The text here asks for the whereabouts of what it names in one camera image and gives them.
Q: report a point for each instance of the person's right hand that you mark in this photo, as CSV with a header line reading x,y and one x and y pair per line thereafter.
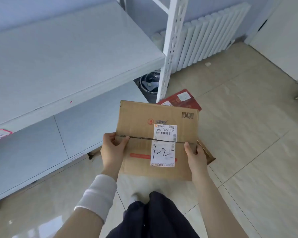
x,y
200,168

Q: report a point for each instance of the person's left hand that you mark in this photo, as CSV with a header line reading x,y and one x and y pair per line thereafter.
x,y
113,156

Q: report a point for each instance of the box marked 1-2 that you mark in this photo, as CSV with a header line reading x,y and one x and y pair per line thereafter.
x,y
139,116

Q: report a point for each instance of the white metal shelf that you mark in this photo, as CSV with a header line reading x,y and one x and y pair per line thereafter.
x,y
64,59

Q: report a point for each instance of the person's right forearm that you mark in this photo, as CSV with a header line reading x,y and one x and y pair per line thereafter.
x,y
218,213

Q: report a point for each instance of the person's left shoe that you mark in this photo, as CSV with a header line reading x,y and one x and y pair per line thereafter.
x,y
136,198

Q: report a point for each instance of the person's dark trousers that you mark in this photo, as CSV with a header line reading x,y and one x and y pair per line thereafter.
x,y
159,218

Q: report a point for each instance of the torn cardboard box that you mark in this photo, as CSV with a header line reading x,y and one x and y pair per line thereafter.
x,y
94,153

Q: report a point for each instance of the white wristband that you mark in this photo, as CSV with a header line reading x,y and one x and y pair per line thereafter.
x,y
96,198

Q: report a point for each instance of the black trash bin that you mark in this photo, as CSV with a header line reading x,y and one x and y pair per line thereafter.
x,y
149,78

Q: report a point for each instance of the small white floor scrap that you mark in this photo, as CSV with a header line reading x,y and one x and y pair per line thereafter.
x,y
207,64

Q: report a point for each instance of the white radiator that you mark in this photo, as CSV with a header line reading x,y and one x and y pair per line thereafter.
x,y
208,34

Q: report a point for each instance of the white door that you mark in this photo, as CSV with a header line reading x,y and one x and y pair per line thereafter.
x,y
288,34

